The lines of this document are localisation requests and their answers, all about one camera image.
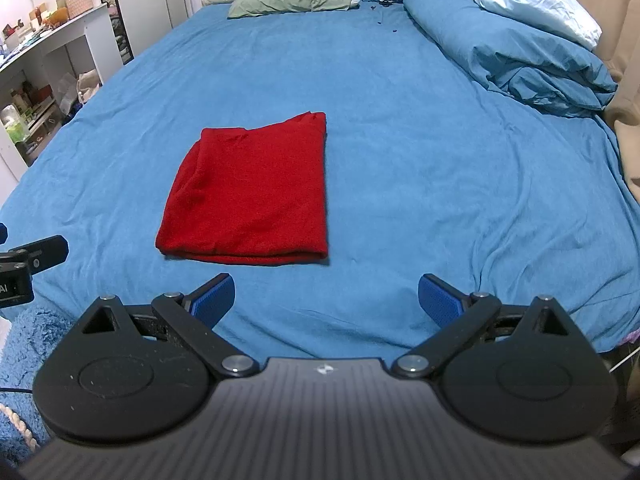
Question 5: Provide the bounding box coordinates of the blue fuzzy rug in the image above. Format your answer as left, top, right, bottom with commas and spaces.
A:
1, 304, 74, 466

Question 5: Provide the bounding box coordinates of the light blue blanket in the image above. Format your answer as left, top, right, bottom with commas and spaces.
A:
474, 0, 602, 51

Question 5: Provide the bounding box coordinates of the red knit sweater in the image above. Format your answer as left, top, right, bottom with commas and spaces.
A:
155, 112, 329, 266

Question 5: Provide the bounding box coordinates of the beige curtain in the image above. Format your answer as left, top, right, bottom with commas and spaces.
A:
578, 0, 640, 196

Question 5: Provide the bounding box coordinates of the blue bed sheet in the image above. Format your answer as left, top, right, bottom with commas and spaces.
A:
1, 6, 639, 360

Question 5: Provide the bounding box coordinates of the blue rolled duvet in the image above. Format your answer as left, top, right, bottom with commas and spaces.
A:
404, 0, 617, 117

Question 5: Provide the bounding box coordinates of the beige bag on floor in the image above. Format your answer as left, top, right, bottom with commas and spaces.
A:
76, 68, 102, 105

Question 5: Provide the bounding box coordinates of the woven basket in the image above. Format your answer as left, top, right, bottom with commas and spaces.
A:
65, 0, 93, 20

